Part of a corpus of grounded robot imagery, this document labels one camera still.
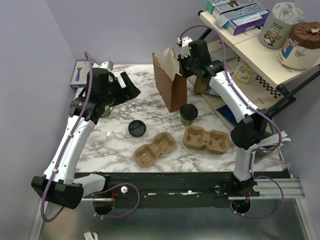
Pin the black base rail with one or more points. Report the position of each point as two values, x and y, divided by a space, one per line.
155 190

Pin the beige black folding shelf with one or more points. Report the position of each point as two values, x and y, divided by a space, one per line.
270 86

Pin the black plastic cup lid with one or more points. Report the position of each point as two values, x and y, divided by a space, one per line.
137 128
189 112

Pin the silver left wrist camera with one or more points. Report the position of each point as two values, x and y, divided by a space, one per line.
108 65

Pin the white plastic scrap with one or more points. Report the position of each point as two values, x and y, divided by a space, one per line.
91 235

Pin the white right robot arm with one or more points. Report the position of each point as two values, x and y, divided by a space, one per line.
252 121

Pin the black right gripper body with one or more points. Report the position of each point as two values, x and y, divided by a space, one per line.
187 66

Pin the purple toothpaste box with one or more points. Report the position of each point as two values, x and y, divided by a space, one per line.
248 22

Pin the white printed mug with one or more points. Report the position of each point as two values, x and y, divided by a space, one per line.
243 73

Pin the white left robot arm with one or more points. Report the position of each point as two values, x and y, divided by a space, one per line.
57 184

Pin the grey tissue paper roll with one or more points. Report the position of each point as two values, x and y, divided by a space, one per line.
279 24

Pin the grey toothpaste box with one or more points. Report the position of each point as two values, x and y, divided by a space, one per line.
228 11

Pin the blue snack package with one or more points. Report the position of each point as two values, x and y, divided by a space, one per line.
227 113

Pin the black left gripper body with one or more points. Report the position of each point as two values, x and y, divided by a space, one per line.
114 93

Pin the blue razor package box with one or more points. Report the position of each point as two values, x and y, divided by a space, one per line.
79 77

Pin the brown paper bag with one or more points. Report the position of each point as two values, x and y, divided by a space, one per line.
171 85

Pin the green paper cup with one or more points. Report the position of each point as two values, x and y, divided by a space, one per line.
106 112
185 122

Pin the brown cardboard cup carrier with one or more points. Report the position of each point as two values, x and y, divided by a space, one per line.
214 141
147 154

